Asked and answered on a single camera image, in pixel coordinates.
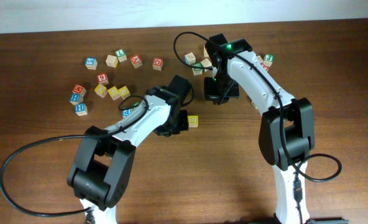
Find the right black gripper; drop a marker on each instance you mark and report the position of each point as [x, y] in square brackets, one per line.
[211, 93]

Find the green J block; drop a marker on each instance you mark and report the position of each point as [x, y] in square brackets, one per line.
[268, 60]

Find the yellow block cluster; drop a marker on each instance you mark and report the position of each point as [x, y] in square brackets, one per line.
[114, 93]
[124, 92]

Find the blue L block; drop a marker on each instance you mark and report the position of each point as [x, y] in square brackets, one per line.
[254, 105]

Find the green Z block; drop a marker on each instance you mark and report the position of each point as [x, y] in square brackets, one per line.
[197, 69]

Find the plain wooden block centre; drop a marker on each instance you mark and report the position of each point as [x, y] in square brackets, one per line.
[206, 64]

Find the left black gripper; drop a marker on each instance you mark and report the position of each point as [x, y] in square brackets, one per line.
[183, 126]

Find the green L block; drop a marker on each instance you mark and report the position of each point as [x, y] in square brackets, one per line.
[121, 55]

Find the red M block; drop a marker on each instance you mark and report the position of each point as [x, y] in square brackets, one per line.
[79, 89]

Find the blue H block upper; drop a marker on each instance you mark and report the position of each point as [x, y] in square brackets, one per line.
[76, 99]

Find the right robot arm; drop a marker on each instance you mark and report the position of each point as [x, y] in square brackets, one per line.
[287, 128]

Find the blue 5 block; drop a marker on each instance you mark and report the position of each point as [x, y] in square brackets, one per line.
[91, 63]

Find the yellow block middle cluster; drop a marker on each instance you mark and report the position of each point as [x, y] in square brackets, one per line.
[114, 93]

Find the red Q block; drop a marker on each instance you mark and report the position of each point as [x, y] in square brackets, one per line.
[157, 64]

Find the plain wooden block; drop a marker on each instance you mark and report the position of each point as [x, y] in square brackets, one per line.
[206, 64]
[112, 61]

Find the wooden block blue side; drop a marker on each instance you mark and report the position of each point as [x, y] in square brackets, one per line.
[190, 59]

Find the wooden K block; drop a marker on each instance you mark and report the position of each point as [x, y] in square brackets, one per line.
[260, 59]

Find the red I block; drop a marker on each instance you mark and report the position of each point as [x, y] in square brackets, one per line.
[266, 68]

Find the yellow block top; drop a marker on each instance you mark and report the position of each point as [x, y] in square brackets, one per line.
[205, 54]

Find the red A block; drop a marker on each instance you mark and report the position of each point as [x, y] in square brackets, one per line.
[136, 61]

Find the blue h block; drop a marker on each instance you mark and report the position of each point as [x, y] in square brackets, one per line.
[76, 99]
[81, 109]

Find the blue H block lower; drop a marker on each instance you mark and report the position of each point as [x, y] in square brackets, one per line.
[81, 109]

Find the plain wooden block left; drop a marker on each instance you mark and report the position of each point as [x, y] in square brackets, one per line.
[112, 61]

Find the yellow block right cluster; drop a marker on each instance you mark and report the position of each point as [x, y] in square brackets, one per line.
[124, 92]

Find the blue P block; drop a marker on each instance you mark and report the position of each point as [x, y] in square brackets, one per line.
[126, 113]

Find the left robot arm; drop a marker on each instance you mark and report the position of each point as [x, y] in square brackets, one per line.
[102, 166]

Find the red 6 block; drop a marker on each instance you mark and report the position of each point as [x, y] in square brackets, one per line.
[102, 79]

